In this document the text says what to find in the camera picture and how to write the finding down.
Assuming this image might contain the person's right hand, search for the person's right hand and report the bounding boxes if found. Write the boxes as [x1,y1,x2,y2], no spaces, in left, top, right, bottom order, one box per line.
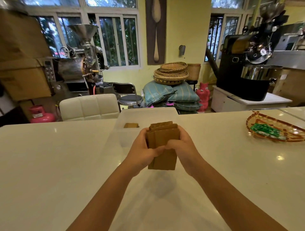
[165,126,205,177]

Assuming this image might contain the person's left hand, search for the person's left hand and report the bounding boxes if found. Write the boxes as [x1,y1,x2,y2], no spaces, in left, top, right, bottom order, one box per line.
[122,128,165,177]

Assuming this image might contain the stack of brown paper bags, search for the stack of brown paper bags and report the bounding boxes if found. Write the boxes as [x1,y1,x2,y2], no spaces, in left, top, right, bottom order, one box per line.
[146,121,180,171]

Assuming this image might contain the person's right forearm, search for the person's right forearm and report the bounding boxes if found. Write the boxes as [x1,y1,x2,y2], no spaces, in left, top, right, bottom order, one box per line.
[185,156,289,231]

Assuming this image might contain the person's left forearm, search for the person's left forearm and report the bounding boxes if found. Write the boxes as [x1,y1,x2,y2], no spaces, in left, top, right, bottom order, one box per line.
[66,159,143,231]

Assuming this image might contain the white plastic tub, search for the white plastic tub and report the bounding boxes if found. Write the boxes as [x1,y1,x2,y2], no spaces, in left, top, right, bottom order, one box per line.
[114,107,179,148]

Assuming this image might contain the blue striped sack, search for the blue striped sack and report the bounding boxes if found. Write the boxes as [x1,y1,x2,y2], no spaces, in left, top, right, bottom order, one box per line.
[143,80,177,106]
[174,101,203,111]
[168,82,200,103]

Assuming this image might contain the pink gas cylinder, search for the pink gas cylinder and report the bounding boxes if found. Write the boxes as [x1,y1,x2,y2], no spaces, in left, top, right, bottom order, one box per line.
[29,105,56,124]
[196,82,210,112]

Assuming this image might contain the black metal stool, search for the black metal stool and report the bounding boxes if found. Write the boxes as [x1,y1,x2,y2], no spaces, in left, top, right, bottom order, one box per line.
[112,82,144,109]

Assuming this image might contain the stack of woven flat baskets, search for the stack of woven flat baskets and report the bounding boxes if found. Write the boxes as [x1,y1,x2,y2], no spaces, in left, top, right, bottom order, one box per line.
[153,62,190,86]

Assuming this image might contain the tall woven basket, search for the tall woven basket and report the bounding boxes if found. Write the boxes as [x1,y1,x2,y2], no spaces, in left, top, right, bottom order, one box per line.
[187,63,201,81]

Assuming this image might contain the white padded chair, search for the white padded chair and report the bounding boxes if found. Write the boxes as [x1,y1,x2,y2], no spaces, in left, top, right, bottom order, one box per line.
[59,94,120,122]

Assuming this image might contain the white cabinet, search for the white cabinet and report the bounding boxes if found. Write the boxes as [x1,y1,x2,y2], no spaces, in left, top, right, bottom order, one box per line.
[211,86,293,113]

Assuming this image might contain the green packets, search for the green packets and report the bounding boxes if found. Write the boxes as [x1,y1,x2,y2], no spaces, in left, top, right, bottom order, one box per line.
[250,123,286,140]

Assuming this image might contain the black coffee roaster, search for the black coffee roaster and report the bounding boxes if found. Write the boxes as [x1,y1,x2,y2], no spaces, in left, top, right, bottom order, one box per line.
[216,3,290,101]

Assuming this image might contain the woven orange tray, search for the woven orange tray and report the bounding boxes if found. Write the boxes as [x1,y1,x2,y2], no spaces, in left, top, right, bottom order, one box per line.
[246,111,305,143]

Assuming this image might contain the silver coffee roaster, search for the silver coffee roaster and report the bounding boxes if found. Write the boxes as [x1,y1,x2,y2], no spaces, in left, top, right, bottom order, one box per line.
[44,24,110,97]

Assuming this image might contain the large cardboard box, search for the large cardboard box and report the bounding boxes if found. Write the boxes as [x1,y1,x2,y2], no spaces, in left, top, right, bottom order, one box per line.
[0,8,54,102]

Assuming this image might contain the black exhaust hose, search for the black exhaust hose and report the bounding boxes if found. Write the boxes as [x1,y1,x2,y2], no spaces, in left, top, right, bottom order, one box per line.
[205,48,219,79]

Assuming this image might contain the wooden spoon wall art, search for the wooden spoon wall art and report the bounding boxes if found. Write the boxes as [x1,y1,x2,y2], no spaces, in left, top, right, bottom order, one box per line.
[145,0,167,66]

